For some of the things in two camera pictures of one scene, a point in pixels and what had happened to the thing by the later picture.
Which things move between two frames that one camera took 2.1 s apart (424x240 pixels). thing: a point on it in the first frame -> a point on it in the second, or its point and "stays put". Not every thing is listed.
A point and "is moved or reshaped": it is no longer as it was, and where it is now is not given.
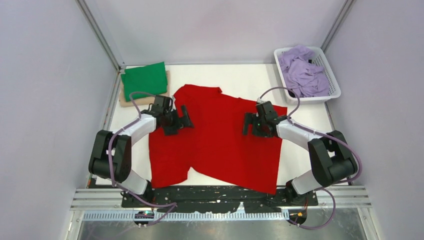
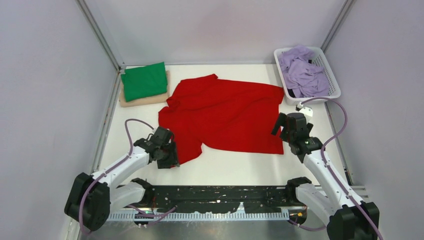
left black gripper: (184, 122) -> (172, 160)
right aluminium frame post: (336, 24) stays put
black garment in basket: (291, 94) stays put
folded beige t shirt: (142, 101) stays put
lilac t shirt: (305, 78) stays put
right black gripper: (252, 118) -> (281, 121)
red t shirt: (215, 145) is moved or reshaped
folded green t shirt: (151, 78) stays put
